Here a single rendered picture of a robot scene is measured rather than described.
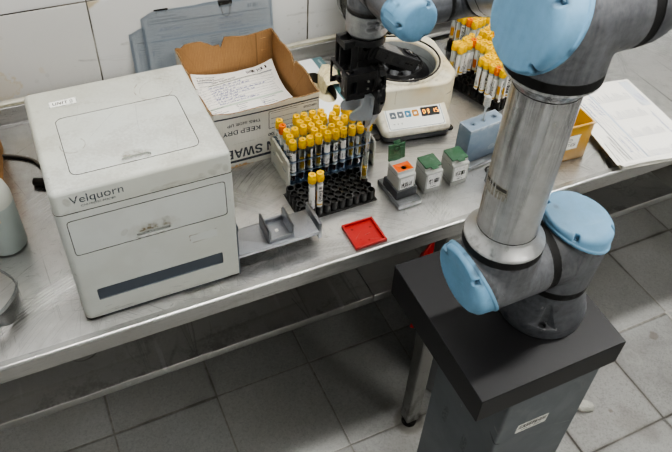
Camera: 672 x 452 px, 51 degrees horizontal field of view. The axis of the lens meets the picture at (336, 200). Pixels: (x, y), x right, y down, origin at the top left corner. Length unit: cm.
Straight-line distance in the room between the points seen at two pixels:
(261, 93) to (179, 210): 56
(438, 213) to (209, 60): 65
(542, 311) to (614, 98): 85
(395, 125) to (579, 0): 92
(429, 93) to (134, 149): 76
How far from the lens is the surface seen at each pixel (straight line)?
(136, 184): 113
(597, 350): 127
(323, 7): 186
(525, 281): 105
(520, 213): 95
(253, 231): 136
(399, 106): 165
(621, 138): 179
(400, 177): 145
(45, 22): 168
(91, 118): 124
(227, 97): 166
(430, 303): 123
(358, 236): 141
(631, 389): 245
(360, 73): 128
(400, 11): 110
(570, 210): 112
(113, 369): 200
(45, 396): 200
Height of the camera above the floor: 189
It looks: 43 degrees down
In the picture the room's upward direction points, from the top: 3 degrees clockwise
